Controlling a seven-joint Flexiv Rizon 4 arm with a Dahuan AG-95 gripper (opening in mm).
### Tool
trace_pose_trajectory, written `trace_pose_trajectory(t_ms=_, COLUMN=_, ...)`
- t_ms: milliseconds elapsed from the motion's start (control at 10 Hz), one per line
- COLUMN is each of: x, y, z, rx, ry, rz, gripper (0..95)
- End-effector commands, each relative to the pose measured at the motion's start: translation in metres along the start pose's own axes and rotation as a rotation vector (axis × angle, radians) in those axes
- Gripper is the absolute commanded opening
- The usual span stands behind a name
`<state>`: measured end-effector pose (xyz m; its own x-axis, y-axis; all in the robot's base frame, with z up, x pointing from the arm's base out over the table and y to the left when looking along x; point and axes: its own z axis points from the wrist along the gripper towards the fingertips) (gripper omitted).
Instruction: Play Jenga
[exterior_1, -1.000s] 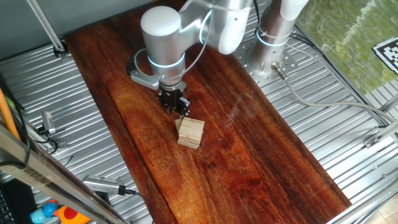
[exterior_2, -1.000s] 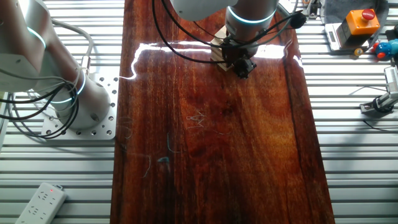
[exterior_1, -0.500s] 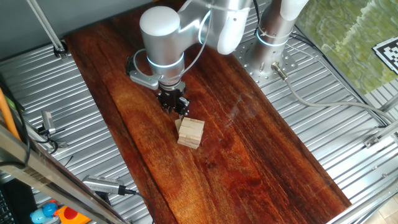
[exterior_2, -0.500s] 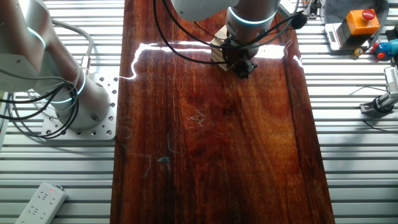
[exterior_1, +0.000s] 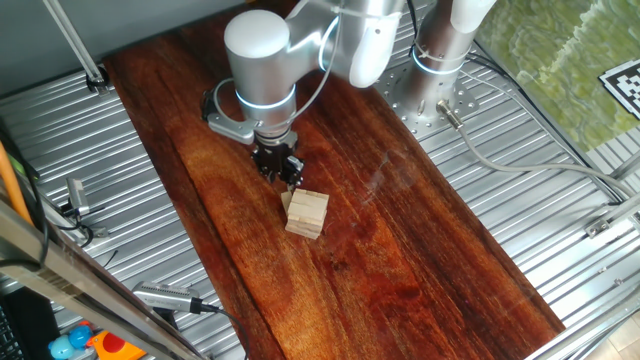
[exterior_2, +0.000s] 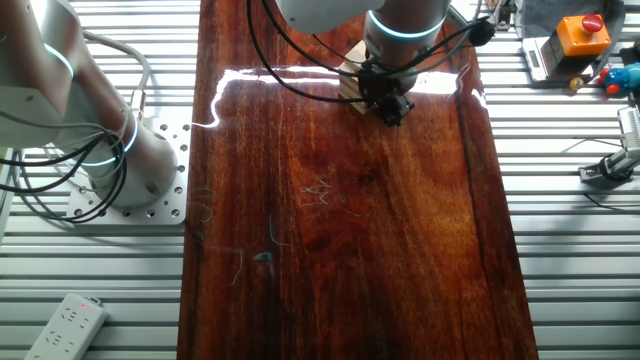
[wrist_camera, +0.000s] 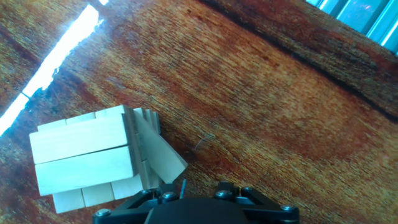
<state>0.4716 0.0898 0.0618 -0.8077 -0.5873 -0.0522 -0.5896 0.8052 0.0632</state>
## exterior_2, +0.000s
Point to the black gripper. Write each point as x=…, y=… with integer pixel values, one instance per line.
x=387, y=85

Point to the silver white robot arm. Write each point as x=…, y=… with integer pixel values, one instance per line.
x=30, y=75

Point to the reddish brown wooden board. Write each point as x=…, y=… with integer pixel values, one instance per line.
x=350, y=250

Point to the white digital scale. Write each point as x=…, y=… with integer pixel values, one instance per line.
x=532, y=70

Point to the small yellow ball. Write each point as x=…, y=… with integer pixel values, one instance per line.
x=577, y=83

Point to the orange emergency stop box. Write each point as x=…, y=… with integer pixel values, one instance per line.
x=580, y=37

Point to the blue plastic toy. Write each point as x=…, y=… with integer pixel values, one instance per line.
x=617, y=80

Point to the white power strip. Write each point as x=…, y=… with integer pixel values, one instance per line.
x=65, y=330

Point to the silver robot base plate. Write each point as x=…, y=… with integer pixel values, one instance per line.
x=170, y=200

